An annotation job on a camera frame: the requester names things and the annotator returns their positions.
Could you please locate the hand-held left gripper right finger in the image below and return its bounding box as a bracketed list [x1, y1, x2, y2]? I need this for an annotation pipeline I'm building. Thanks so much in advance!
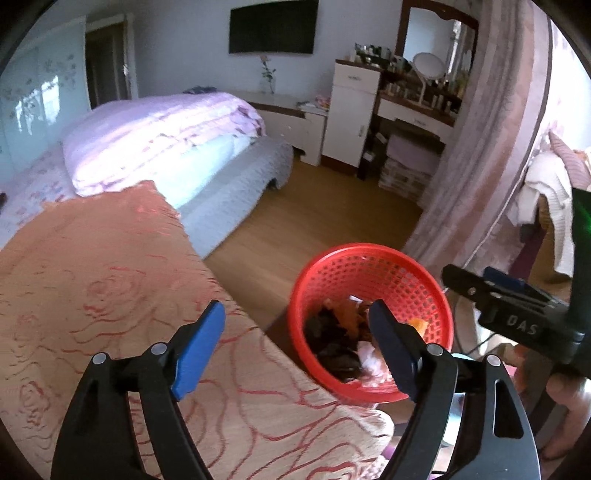
[368, 299, 541, 480]

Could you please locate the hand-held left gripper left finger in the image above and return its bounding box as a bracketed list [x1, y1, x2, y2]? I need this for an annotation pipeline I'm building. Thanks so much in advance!
[50, 300, 227, 480]

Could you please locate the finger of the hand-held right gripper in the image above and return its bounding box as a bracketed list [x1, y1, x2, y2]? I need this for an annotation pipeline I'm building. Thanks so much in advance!
[442, 264, 551, 320]
[484, 267, 553, 304]

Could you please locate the orange paper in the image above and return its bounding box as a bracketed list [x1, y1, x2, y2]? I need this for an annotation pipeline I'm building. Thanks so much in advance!
[332, 299, 377, 343]

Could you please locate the black plastic bag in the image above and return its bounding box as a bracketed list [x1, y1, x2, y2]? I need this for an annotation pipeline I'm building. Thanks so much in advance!
[304, 307, 366, 384]

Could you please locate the red plastic mesh basket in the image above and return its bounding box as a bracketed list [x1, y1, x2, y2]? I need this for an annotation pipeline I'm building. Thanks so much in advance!
[286, 242, 455, 406]

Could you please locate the person's right hand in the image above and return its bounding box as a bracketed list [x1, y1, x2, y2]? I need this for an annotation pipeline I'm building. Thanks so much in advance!
[539, 370, 591, 461]

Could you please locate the white garment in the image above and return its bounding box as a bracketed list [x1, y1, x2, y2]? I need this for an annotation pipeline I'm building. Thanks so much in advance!
[505, 152, 579, 276]

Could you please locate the orange rose pattern blanket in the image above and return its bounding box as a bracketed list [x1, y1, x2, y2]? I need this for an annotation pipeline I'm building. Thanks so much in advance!
[0, 180, 395, 480]

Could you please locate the patterned storage box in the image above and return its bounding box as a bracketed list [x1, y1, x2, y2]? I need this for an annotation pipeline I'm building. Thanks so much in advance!
[379, 157, 433, 199]

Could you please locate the pink cloth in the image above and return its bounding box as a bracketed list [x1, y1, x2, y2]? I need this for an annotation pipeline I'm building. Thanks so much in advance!
[547, 131, 591, 179]

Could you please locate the pink lace curtain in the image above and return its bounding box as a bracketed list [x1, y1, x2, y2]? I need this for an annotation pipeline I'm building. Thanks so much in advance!
[404, 0, 556, 288]

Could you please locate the pink stool cushion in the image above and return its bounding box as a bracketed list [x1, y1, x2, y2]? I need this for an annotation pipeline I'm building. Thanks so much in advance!
[385, 134, 440, 174]

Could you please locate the grey round bed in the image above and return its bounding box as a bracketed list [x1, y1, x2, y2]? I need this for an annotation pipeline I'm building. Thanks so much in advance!
[178, 137, 294, 260]

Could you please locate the light blue bed sheet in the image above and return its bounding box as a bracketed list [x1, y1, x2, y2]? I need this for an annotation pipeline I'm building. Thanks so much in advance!
[154, 134, 253, 209]

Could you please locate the brown dressing table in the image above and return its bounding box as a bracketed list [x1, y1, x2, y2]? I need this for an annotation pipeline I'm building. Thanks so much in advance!
[358, 69, 461, 182]

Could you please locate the shelf of small cosmetic jars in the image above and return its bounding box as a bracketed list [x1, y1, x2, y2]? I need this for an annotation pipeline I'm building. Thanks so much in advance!
[381, 65, 465, 114]

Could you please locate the tall white cabinet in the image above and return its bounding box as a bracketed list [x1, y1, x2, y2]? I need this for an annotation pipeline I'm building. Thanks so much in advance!
[322, 59, 382, 169]

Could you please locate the pink duvet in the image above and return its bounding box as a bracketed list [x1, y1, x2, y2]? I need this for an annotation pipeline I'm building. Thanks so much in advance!
[61, 92, 269, 199]

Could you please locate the pink floral bed sheet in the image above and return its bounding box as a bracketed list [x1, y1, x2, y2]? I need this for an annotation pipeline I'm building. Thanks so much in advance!
[0, 141, 80, 251]

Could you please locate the round white makeup mirror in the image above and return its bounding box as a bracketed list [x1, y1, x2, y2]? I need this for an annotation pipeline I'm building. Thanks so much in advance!
[412, 52, 443, 103]

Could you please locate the low cream cabinet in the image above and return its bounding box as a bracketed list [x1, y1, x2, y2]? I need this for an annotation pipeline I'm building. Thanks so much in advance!
[235, 90, 330, 167]

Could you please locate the row of dark cosmetic bottles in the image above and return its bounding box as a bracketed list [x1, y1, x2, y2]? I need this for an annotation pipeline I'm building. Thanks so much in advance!
[348, 42, 407, 66]

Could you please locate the brown framed mirror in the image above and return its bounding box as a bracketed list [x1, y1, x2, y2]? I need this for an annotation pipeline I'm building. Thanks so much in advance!
[394, 0, 480, 91]

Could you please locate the pink flower in vase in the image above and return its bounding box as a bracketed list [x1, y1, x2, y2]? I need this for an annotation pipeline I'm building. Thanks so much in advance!
[259, 55, 278, 96]

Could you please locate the glass door wardrobe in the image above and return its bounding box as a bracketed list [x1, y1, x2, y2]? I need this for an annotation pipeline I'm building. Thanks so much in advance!
[0, 16, 93, 175]

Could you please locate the dark wooden door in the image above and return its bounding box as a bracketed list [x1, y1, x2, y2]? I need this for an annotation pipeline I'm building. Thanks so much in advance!
[84, 14, 140, 111]

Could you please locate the black cable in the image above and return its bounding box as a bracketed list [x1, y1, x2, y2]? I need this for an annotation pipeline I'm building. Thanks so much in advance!
[450, 295, 505, 359]

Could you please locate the black wall television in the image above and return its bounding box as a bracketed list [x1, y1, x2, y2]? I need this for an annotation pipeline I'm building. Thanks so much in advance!
[228, 0, 320, 55]

